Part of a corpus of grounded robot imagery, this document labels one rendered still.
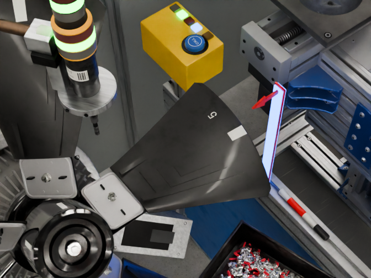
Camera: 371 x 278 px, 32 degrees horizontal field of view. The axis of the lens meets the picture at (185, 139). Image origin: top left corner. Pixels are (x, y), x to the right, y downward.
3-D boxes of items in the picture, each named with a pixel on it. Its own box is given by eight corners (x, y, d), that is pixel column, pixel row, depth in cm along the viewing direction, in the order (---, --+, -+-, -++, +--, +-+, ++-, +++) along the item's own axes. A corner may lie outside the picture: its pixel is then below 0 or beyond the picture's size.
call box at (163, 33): (142, 54, 145) (138, 20, 137) (178, 33, 149) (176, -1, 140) (186, 98, 138) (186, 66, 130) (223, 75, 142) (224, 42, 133)
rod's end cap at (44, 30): (32, 33, 70) (49, 37, 70) (40, 20, 71) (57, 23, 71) (36, 46, 72) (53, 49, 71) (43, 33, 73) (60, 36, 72)
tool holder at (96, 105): (33, 106, 77) (14, 50, 69) (57, 62, 81) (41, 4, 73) (105, 123, 76) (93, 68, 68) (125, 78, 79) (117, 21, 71)
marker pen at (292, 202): (277, 190, 136) (325, 239, 130) (283, 186, 137) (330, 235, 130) (277, 194, 137) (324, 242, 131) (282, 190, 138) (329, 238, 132)
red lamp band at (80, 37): (46, 38, 68) (43, 30, 67) (62, 10, 70) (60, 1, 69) (84, 47, 67) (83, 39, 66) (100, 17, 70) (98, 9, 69)
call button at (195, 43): (181, 45, 134) (180, 39, 132) (196, 36, 135) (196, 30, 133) (193, 57, 132) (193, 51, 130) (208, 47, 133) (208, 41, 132)
